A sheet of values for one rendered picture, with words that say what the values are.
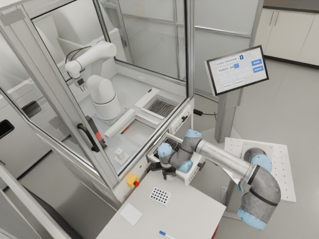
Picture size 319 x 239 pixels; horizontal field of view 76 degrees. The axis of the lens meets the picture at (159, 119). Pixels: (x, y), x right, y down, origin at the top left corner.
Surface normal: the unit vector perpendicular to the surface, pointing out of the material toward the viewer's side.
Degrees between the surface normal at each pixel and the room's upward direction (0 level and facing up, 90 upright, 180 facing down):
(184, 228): 0
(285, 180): 0
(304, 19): 90
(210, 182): 0
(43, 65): 90
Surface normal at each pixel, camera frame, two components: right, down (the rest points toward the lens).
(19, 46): 0.80, 0.36
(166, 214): -0.12, -0.68
